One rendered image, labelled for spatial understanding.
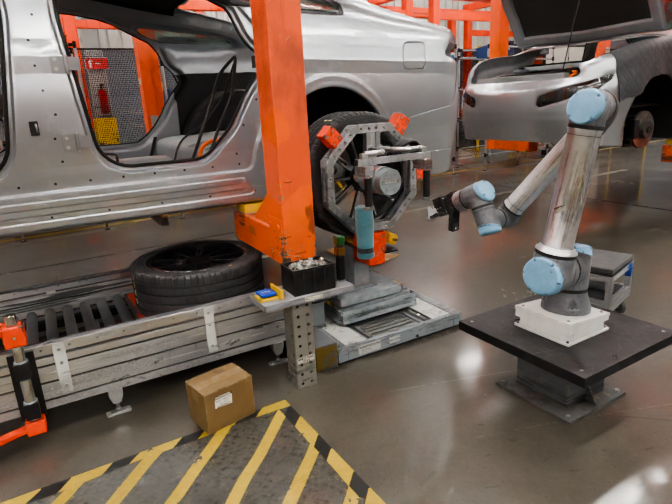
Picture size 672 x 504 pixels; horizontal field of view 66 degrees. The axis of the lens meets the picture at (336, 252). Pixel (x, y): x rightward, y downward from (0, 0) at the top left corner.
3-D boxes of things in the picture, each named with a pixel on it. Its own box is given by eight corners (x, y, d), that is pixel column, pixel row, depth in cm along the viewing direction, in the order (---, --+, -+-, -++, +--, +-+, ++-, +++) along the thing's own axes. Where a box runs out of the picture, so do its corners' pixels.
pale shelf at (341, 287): (335, 280, 247) (335, 274, 246) (354, 290, 233) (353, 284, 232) (250, 301, 227) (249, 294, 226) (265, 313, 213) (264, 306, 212)
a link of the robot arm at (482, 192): (484, 203, 206) (477, 179, 207) (462, 212, 217) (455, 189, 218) (500, 200, 211) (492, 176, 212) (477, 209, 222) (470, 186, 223)
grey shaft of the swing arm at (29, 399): (50, 424, 209) (23, 309, 195) (51, 431, 205) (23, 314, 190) (25, 432, 205) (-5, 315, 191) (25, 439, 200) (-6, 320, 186)
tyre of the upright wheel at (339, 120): (390, 109, 296) (284, 114, 264) (416, 108, 276) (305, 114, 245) (390, 222, 314) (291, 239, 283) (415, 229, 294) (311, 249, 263)
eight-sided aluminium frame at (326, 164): (409, 220, 288) (408, 119, 273) (417, 223, 283) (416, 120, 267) (323, 237, 263) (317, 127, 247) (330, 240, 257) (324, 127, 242)
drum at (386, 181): (378, 189, 273) (377, 162, 269) (403, 194, 255) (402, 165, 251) (355, 192, 267) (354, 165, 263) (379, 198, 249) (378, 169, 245)
